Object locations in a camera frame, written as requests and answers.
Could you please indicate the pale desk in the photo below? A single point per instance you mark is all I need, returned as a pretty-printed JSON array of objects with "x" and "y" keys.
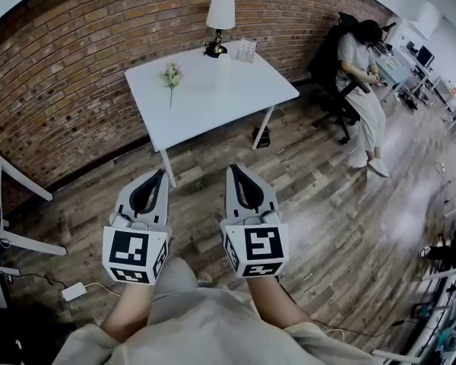
[{"x": 395, "y": 70}]

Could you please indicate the black box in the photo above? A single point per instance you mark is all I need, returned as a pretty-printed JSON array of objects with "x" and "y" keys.
[{"x": 261, "y": 136}]

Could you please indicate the person's grey trousers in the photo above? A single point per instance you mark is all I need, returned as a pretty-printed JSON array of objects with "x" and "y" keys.
[{"x": 176, "y": 276}]

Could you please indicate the person's left forearm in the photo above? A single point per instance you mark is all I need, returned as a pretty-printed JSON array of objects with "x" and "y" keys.
[{"x": 131, "y": 310}]

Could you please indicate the white desk frame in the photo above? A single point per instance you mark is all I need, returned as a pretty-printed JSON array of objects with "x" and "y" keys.
[{"x": 23, "y": 183}]

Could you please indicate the person's beige shirt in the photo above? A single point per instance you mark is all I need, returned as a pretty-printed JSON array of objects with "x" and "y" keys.
[{"x": 213, "y": 333}]

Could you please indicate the white table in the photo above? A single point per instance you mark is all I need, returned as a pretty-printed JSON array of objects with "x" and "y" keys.
[{"x": 213, "y": 105}]

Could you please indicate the person's right forearm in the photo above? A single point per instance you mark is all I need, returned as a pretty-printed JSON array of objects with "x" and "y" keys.
[{"x": 273, "y": 299}]

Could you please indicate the white shade table lamp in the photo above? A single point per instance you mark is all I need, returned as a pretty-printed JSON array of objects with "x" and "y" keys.
[{"x": 220, "y": 11}]

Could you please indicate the black monitor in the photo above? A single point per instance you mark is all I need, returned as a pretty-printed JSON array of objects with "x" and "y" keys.
[{"x": 425, "y": 55}]

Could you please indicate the black office chair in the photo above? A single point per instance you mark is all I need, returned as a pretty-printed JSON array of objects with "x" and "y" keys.
[{"x": 325, "y": 63}]

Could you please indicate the white vase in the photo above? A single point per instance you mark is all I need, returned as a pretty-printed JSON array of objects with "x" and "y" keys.
[{"x": 224, "y": 67}]

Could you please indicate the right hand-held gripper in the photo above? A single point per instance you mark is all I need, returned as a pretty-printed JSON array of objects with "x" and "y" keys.
[{"x": 262, "y": 245}]

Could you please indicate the pink artificial flowers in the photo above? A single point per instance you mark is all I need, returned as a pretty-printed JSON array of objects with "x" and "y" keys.
[{"x": 171, "y": 75}]

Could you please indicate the white metal rack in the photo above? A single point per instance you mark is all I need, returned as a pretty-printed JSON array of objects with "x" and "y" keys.
[{"x": 441, "y": 318}]

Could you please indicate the white power adapter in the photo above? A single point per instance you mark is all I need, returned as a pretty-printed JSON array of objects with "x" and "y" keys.
[{"x": 73, "y": 292}]

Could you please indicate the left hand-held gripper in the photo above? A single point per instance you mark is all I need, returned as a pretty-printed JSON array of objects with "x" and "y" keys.
[{"x": 129, "y": 247}]

